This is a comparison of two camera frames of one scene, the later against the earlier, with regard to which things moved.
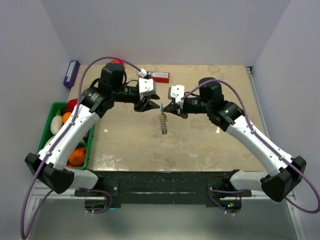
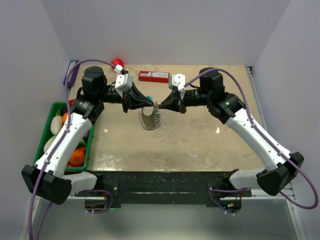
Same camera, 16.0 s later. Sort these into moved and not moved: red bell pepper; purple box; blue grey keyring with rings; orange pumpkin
Moved: blue grey keyring with rings
Not moved: red bell pepper; orange pumpkin; purple box
